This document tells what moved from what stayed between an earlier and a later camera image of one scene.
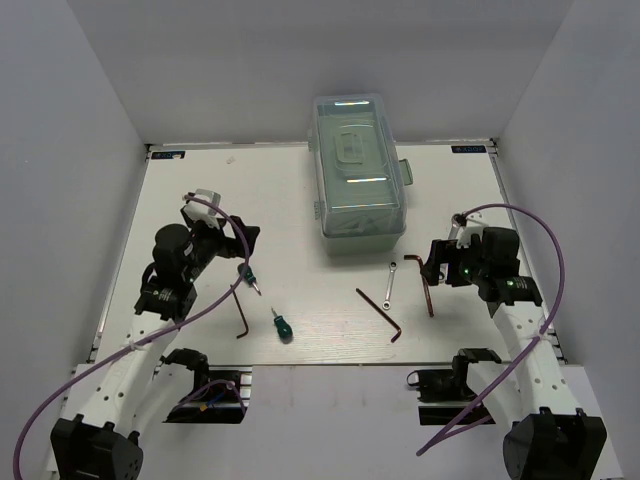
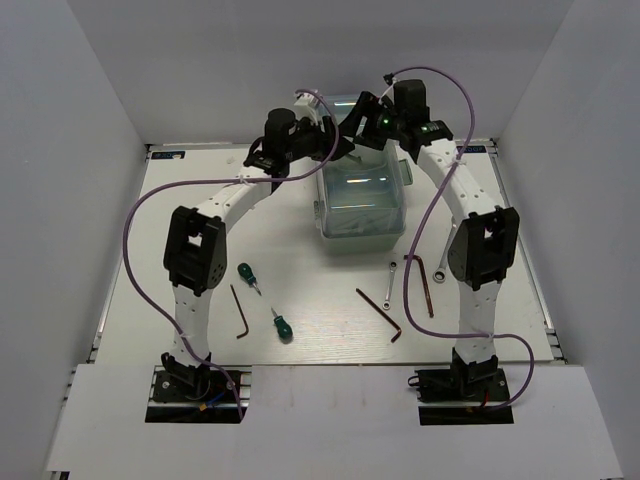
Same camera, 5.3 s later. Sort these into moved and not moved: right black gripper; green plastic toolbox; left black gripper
Moved: left black gripper; right black gripper
Not moved: green plastic toolbox
